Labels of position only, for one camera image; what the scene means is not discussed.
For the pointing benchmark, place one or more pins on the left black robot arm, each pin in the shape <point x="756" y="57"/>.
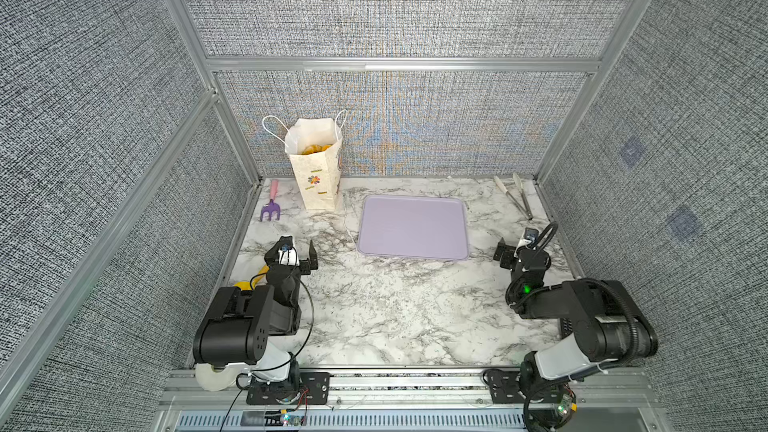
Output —
<point x="232" y="342"/>

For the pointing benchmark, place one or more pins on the white paper gift bag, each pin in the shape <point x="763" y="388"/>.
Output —
<point x="318" y="176"/>

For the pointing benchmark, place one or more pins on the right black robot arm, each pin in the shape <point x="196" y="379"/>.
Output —
<point x="604" y="327"/>

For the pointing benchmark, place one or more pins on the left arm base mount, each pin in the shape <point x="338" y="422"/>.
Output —
<point x="312" y="387"/>

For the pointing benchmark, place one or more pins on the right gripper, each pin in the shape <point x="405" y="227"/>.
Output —
<point x="513" y="253"/>

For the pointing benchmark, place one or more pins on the yellow toy shovel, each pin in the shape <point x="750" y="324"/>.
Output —
<point x="253" y="281"/>

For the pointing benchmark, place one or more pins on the orange twisted fake bread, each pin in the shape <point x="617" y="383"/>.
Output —
<point x="315" y="148"/>

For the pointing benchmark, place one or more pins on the white tape roll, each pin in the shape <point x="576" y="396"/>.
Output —
<point x="214" y="379"/>

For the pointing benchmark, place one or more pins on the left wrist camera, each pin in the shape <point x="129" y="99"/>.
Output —
<point x="286" y="252"/>

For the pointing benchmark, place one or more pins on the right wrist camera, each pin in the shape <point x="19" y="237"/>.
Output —
<point x="529" y="238"/>

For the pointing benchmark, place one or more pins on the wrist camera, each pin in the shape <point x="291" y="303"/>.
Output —
<point x="286" y="252"/>
<point x="529" y="238"/>

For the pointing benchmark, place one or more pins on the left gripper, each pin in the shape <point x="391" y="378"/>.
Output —
<point x="273" y="258"/>

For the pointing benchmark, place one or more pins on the purple toy rake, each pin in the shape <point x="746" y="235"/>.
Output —
<point x="271" y="210"/>

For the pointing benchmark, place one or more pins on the lilac plastic tray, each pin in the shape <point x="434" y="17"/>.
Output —
<point x="414" y="227"/>

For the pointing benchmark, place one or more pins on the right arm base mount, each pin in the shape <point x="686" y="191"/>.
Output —
<point x="546" y="406"/>

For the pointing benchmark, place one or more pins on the metal tongs white tips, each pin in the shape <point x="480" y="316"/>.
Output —
<point x="516" y="194"/>

